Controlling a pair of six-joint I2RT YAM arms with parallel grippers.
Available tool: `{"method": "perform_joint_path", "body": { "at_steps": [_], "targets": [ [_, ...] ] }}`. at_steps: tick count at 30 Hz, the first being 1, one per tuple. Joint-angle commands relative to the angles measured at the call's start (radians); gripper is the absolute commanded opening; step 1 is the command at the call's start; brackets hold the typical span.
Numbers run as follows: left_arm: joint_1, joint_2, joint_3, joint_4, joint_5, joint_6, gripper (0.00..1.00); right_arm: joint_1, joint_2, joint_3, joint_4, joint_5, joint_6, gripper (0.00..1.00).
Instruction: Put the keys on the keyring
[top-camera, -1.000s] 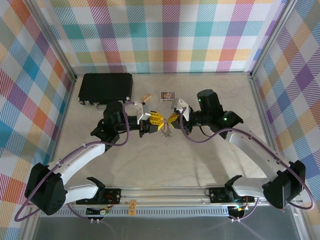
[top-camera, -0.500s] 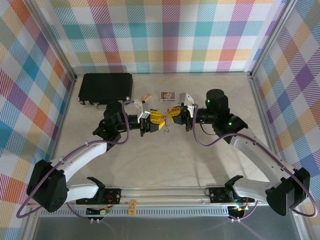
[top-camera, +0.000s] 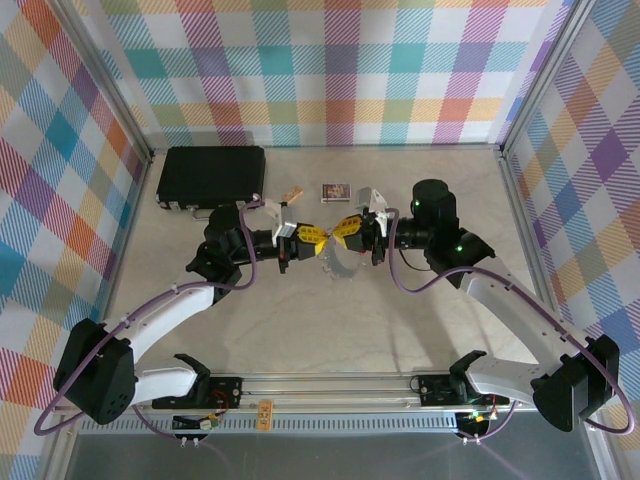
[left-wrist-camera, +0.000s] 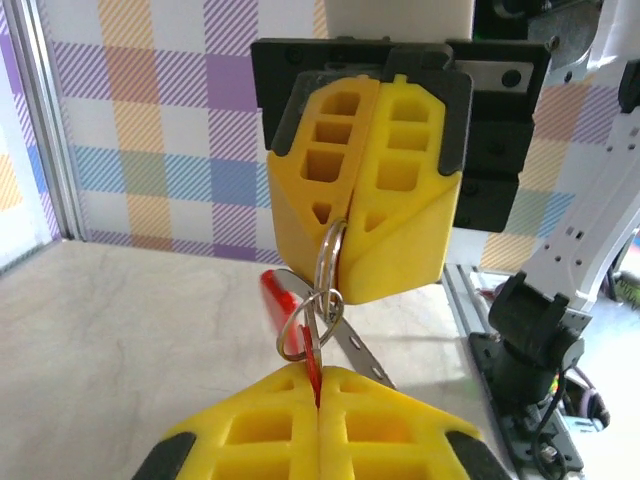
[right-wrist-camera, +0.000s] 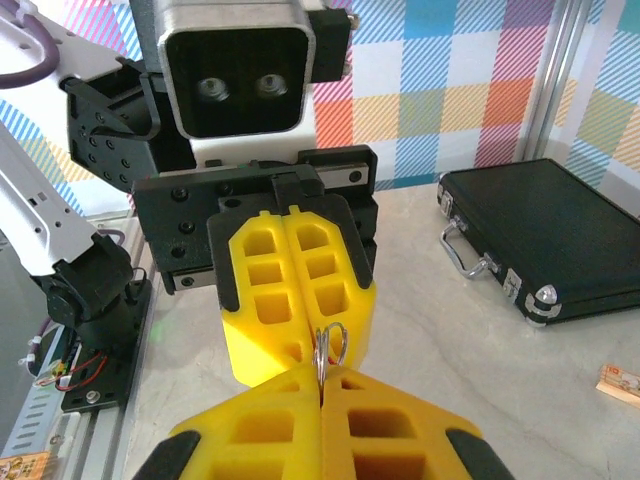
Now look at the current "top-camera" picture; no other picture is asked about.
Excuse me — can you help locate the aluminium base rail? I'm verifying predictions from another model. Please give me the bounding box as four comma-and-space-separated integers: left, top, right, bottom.
54, 372, 541, 416

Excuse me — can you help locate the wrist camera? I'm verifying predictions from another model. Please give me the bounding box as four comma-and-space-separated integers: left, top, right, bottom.
259, 198, 297, 240
355, 186, 390, 236

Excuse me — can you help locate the small circuit board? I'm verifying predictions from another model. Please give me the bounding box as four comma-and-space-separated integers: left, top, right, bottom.
171, 411, 224, 434
457, 408, 496, 435

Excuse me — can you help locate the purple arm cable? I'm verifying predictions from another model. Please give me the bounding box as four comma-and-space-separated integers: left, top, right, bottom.
32, 197, 264, 444
387, 212, 636, 444

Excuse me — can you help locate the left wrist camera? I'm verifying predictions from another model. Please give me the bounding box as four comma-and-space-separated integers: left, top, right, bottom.
259, 198, 297, 240

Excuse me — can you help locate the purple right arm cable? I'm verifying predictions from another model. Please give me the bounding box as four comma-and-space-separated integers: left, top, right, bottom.
387, 212, 636, 444

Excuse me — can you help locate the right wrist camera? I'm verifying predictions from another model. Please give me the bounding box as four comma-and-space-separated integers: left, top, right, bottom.
355, 186, 390, 236

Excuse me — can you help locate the small picture card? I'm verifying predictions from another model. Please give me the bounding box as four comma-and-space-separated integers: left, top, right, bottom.
320, 182, 353, 204

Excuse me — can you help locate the grey metal shelf plate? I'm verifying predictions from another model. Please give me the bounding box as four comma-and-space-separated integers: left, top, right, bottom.
64, 432, 601, 480

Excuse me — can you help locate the small wooden tag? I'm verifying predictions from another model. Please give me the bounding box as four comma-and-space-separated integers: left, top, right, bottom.
256, 397, 275, 432

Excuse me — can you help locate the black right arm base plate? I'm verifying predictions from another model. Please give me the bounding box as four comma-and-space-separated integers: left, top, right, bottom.
416, 373, 481, 409

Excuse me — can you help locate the aluminium back rail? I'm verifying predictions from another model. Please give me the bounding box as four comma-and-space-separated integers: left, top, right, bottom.
149, 142, 504, 152

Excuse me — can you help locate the aluminium corner post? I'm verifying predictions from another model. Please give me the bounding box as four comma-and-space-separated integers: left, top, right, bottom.
47, 0, 155, 164
497, 0, 601, 159

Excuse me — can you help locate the black hard case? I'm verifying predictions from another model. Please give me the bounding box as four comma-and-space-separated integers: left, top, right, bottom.
155, 145, 267, 222

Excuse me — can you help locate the aluminium side rail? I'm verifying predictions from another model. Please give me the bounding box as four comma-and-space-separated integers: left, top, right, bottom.
497, 152, 621, 480
39, 152, 154, 480

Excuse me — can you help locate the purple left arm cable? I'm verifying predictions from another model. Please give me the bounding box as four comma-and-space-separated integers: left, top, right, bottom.
32, 197, 264, 444

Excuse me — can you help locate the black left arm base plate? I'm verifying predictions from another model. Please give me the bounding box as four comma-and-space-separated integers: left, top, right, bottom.
151, 374, 245, 411

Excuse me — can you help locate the slotted grey cable duct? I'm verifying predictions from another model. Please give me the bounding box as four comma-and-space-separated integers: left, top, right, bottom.
79, 417, 464, 435

